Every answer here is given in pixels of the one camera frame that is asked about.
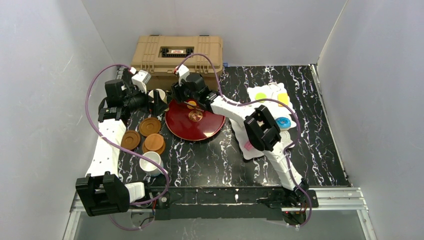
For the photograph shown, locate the orange round cookie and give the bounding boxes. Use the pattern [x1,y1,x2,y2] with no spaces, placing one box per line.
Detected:
[185,101,197,110]

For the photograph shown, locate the black tongs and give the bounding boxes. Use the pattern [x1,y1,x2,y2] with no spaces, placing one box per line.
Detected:
[183,100,205,112]

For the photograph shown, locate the small light wooden coaster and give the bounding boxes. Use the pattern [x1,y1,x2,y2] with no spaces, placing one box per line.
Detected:
[144,133,165,151]

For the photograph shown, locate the white mug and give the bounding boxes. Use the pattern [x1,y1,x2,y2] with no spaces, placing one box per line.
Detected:
[139,151,164,177]

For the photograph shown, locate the green round macaron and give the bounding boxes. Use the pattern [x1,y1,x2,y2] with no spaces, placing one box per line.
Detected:
[255,92,267,101]

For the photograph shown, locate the pink rectangular cake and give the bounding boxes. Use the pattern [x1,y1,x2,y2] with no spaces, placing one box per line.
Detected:
[243,141,253,151]

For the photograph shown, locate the white three-tier cake stand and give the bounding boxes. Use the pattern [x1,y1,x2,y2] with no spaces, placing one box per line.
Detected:
[229,82,297,160]

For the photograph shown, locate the orange square cake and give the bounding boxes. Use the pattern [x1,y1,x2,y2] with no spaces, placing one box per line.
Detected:
[277,92,290,106]

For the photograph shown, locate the blue frosted donut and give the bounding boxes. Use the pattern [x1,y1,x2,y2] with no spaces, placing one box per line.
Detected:
[275,117,292,131]

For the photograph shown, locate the pale yellow mug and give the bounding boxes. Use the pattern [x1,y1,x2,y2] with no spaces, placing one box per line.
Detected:
[148,88,168,104]

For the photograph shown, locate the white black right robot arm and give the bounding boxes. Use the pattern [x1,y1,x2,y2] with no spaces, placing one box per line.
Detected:
[171,70,308,194]

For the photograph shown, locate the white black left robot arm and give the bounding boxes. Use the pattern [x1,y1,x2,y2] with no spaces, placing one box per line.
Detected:
[75,79,167,217]

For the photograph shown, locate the round red tray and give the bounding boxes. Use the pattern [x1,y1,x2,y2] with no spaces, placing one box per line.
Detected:
[165,99,226,141]

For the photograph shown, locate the brown wooden coaster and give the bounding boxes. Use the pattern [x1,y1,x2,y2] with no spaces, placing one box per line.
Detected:
[138,117,162,137]

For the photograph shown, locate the dark brown coaster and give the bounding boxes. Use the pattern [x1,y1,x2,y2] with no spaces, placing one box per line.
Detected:
[120,130,141,151]

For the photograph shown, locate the tan plastic toolbox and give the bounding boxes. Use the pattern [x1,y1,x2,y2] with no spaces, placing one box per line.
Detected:
[131,35,224,91]

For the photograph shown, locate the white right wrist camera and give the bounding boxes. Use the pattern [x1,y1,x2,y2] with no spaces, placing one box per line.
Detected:
[174,64,190,86]

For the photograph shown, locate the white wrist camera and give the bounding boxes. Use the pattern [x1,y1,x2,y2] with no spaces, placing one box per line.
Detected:
[129,67,151,94]
[174,64,190,86]

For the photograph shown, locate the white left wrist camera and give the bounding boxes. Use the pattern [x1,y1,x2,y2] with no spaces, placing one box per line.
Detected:
[129,67,151,94]

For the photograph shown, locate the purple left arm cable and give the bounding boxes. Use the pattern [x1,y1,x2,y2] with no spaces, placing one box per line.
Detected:
[84,63,171,232]

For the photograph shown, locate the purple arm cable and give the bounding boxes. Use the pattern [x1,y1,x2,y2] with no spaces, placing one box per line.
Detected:
[174,52,313,229]
[84,63,171,232]

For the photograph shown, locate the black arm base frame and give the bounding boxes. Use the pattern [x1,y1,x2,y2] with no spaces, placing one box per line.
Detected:
[130,186,319,225]

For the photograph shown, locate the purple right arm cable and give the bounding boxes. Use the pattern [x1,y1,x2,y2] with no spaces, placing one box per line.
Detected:
[174,52,313,229]

